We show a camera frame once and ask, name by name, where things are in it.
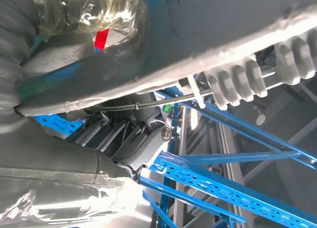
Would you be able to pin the blue metal shelf rack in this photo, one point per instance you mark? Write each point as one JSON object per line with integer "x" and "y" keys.
{"x": 210, "y": 183}

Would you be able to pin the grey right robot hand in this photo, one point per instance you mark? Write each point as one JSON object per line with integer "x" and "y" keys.
{"x": 62, "y": 167}

